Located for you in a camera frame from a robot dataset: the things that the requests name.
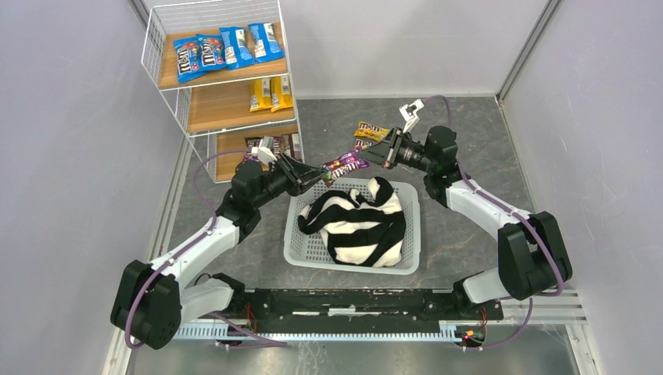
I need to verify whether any purple m&m bag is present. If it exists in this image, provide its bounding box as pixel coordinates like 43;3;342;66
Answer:
245;137;262;148
321;150;370;187
271;137;288;155

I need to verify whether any yellow m&m bag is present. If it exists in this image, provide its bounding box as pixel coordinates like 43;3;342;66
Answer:
354;138;374;151
354;121;390;141

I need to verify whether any purple m&m bag top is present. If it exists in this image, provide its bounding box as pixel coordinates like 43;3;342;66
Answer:
321;150;370;187

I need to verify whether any blue candy bag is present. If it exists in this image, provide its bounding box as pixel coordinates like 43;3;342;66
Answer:
219;27;256;70
249;23;285;63

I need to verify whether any blue m&m bag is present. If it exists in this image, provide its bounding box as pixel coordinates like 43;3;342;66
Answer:
196;34;227;72
173;37;206;84

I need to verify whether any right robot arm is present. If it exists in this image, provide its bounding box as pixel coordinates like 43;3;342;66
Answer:
358;126;572;305

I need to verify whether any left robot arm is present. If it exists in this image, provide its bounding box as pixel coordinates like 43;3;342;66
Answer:
110;155;327;349

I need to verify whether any brown candy bag on shelf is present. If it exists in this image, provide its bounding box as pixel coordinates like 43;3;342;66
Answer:
284;133;303;162

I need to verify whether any yellow candy bag on shelf right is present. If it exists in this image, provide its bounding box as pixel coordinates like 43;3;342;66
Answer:
270;75;294;113

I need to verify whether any yellow candy bag on shelf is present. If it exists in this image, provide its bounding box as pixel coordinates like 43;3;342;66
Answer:
249;78;272;113
270;75;294;113

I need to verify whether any yellow candy bag on shelf left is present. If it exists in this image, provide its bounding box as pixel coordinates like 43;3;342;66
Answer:
249;78;272;113

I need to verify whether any white plastic basket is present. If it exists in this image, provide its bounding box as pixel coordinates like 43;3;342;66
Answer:
283;177;421;276

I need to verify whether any black and white striped cloth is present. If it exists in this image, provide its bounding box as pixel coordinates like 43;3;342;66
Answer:
297;177;407;268

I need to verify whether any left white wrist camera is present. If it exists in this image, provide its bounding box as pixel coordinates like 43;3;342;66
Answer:
251;136;277;165

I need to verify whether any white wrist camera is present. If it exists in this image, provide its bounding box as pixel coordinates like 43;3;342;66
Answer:
251;136;277;165
399;98;425;133

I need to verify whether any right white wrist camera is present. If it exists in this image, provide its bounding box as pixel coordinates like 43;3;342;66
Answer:
399;98;425;133

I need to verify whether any white wire wooden shelf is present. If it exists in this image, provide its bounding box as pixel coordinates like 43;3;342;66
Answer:
142;1;304;160

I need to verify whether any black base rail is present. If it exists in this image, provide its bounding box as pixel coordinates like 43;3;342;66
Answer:
220;288;504;335

